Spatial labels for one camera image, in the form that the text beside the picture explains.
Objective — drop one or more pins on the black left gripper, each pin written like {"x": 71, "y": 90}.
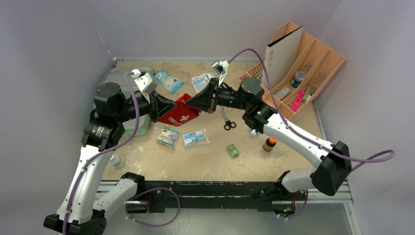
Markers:
{"x": 158, "y": 104}

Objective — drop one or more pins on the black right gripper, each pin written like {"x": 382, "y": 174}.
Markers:
{"x": 212, "y": 96}

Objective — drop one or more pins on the white gauze dressing packet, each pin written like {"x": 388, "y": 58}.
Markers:
{"x": 200, "y": 82}

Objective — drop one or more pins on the red first aid pouch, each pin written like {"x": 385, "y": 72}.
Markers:
{"x": 181, "y": 114}

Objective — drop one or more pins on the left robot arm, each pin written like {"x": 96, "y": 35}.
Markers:
{"x": 81, "y": 212}

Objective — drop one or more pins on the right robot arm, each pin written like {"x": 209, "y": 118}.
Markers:
{"x": 328, "y": 171}

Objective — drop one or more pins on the green small medicine box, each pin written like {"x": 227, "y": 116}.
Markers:
{"x": 232, "y": 150}

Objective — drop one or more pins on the blue white wipes packet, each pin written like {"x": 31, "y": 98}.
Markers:
{"x": 171, "y": 83}

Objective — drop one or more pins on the green white mask packet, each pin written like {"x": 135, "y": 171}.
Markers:
{"x": 168, "y": 136}

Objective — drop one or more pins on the clear zip bag of pads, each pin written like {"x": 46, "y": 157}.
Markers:
{"x": 195, "y": 138}

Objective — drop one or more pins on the white blue bandage roll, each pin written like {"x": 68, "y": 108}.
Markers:
{"x": 253, "y": 133}

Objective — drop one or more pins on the brown bottle orange cap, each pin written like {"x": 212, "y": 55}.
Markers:
{"x": 269, "y": 144}

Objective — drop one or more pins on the grey box in organizer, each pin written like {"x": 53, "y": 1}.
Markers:
{"x": 283, "y": 92}

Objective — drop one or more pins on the white folder in organizer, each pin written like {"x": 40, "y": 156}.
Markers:
{"x": 280, "y": 56}

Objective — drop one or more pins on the pink marker in organizer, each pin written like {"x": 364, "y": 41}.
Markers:
{"x": 298, "y": 100}

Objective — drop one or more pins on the black handled medical scissors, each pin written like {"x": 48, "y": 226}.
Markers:
{"x": 228, "y": 124}

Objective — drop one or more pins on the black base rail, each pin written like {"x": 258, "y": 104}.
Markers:
{"x": 260, "y": 196}

